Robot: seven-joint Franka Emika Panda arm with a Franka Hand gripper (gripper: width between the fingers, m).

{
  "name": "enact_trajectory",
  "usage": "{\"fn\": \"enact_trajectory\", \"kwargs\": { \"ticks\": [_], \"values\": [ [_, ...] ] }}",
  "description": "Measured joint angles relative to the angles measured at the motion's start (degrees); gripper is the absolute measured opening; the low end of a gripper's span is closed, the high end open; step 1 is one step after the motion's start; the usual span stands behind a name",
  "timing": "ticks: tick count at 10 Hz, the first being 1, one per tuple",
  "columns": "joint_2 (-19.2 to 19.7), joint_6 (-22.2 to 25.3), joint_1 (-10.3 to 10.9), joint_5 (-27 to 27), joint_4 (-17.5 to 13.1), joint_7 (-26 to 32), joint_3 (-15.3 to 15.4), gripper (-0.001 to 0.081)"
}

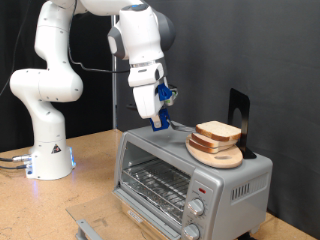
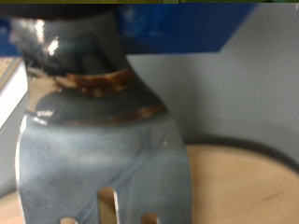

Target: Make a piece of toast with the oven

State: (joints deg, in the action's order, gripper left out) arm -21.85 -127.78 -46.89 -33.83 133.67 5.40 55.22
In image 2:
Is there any oval wooden cutting board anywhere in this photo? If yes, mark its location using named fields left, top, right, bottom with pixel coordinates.
left=0, top=143, right=299, bottom=224

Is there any black spatula with blue block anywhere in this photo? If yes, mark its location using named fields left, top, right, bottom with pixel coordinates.
left=0, top=2, right=260, bottom=224

